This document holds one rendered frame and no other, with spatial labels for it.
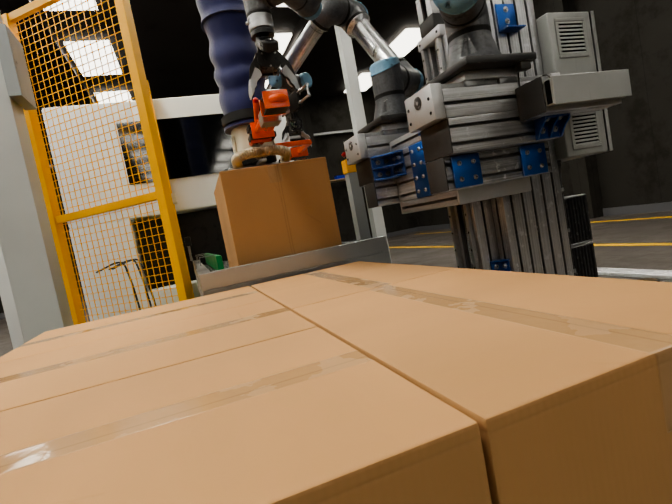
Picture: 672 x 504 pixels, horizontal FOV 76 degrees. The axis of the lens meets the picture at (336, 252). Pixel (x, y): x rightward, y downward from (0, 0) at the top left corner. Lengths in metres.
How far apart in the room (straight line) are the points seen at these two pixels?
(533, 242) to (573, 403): 1.20
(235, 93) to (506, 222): 1.16
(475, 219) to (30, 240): 1.83
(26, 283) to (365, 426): 2.05
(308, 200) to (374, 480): 1.40
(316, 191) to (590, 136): 0.95
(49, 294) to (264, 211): 1.09
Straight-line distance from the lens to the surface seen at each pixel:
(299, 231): 1.63
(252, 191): 1.61
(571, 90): 1.28
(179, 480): 0.35
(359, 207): 2.24
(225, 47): 1.97
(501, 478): 0.37
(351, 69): 5.02
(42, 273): 2.27
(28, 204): 2.29
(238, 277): 1.52
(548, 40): 1.70
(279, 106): 1.33
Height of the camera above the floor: 0.70
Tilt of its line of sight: 4 degrees down
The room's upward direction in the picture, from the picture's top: 11 degrees counter-clockwise
